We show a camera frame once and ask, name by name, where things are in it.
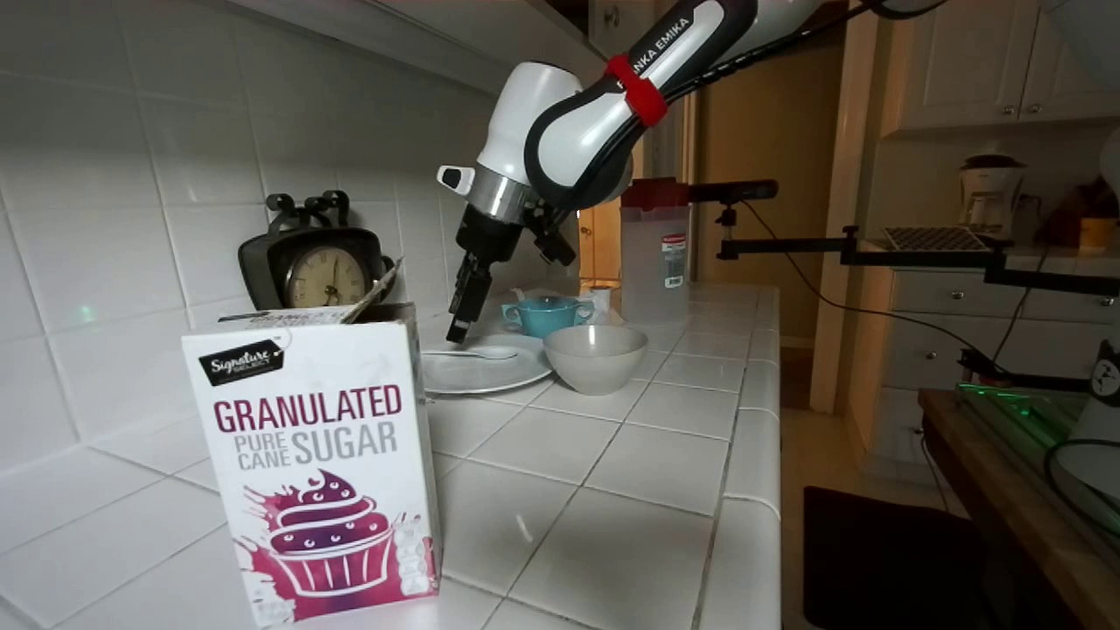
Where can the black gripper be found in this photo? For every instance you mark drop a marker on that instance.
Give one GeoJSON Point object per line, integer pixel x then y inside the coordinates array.
{"type": "Point", "coordinates": [489, 236]}

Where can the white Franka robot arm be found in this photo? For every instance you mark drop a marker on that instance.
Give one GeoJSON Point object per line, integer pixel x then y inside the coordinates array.
{"type": "Point", "coordinates": [562, 128]}

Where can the white round plate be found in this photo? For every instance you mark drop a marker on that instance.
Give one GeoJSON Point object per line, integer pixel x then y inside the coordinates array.
{"type": "Point", "coordinates": [494, 367]}

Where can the teal cup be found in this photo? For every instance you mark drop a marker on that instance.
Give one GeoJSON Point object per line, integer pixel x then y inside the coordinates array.
{"type": "Point", "coordinates": [546, 316]}

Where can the beige ceramic bowl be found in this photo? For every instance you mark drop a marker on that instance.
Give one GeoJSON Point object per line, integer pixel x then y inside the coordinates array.
{"type": "Point", "coordinates": [596, 355]}

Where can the black alarm clock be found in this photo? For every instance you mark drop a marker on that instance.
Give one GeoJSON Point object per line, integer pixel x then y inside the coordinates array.
{"type": "Point", "coordinates": [317, 262]}

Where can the clear pitcher with red lid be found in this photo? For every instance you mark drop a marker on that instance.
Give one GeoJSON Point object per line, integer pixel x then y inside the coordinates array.
{"type": "Point", "coordinates": [652, 249]}

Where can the granulated sugar box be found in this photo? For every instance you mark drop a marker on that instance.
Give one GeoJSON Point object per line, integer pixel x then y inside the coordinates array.
{"type": "Point", "coordinates": [317, 467]}

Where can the white base cabinets with drawers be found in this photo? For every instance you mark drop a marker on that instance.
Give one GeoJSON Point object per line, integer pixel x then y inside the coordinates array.
{"type": "Point", "coordinates": [932, 336]}

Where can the dark floor rug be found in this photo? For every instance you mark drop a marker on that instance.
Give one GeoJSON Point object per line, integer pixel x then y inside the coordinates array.
{"type": "Point", "coordinates": [896, 560]}

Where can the white coffee maker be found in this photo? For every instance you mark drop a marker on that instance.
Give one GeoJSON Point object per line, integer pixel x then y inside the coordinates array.
{"type": "Point", "coordinates": [992, 194]}

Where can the green striped mat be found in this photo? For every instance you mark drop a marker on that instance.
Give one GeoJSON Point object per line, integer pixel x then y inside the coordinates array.
{"type": "Point", "coordinates": [1021, 410]}

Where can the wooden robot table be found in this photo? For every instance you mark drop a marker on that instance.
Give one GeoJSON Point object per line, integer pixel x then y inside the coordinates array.
{"type": "Point", "coordinates": [1028, 512]}

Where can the brown box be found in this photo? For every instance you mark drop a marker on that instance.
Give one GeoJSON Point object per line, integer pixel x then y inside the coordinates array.
{"type": "Point", "coordinates": [1098, 231]}

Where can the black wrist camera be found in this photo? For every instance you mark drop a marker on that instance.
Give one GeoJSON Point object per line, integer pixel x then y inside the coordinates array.
{"type": "Point", "coordinates": [553, 231]}

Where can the white wall cabinet over counter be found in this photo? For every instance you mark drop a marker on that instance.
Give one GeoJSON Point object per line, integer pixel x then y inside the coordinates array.
{"type": "Point", "coordinates": [441, 36]}

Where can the black stereo camera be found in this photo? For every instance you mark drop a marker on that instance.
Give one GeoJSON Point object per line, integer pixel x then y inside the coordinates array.
{"type": "Point", "coordinates": [734, 190]}

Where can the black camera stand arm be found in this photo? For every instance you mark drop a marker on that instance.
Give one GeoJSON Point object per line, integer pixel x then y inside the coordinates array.
{"type": "Point", "coordinates": [888, 249]}

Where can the white wall cabinets with knobs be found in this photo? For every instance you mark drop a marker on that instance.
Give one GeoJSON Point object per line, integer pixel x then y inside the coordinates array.
{"type": "Point", "coordinates": [992, 57]}

